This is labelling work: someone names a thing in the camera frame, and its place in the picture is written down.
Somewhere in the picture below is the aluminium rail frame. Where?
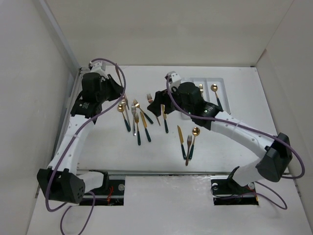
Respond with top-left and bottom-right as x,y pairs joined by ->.
48,67 -> 280,183

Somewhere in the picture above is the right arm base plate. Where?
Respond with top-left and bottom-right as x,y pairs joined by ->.
211,179 -> 259,206

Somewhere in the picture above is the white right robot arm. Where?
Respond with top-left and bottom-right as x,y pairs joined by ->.
148,82 -> 292,193

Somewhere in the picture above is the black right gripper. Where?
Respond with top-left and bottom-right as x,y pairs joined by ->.
147,84 -> 193,117

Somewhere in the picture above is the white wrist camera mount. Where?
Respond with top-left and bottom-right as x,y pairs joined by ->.
89,61 -> 106,76
165,71 -> 181,89

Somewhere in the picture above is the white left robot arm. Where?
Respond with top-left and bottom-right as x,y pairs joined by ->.
37,72 -> 123,204

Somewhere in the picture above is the gold spoon green handle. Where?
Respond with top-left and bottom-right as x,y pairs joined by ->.
117,104 -> 131,132
210,84 -> 223,111
188,127 -> 201,160

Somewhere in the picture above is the gold knife green handle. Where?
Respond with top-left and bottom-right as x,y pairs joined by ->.
161,104 -> 169,134
177,125 -> 186,160
140,111 -> 152,142

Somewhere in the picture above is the dark copper fork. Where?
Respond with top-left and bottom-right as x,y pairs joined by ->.
185,135 -> 192,166

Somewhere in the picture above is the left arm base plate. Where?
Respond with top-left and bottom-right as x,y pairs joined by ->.
92,175 -> 126,206

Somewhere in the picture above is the silver fork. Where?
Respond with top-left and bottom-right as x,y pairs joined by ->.
131,103 -> 136,136

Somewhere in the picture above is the white divided cutlery tray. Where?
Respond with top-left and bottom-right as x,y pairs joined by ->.
181,77 -> 231,114

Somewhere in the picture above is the gold fork green handle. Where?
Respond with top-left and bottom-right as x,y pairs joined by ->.
134,113 -> 141,146
199,84 -> 204,95
133,99 -> 154,124

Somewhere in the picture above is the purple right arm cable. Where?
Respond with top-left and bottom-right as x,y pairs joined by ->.
166,73 -> 306,210

